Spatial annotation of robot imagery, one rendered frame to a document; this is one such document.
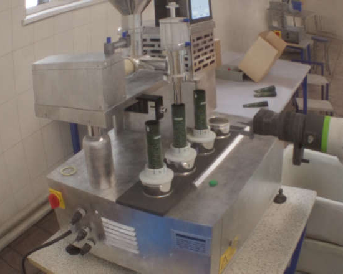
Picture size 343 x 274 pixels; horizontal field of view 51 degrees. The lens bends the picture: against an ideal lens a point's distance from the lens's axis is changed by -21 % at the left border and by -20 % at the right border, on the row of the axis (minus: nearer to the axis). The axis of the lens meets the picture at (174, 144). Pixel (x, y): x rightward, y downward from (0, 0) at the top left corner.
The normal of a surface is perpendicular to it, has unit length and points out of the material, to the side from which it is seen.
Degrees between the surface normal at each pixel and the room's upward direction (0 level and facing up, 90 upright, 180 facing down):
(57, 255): 0
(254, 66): 90
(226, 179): 0
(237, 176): 0
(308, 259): 96
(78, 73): 90
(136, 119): 90
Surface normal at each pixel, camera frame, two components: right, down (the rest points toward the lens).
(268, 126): -0.14, 0.42
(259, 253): -0.05, -0.91
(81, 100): -0.48, 0.39
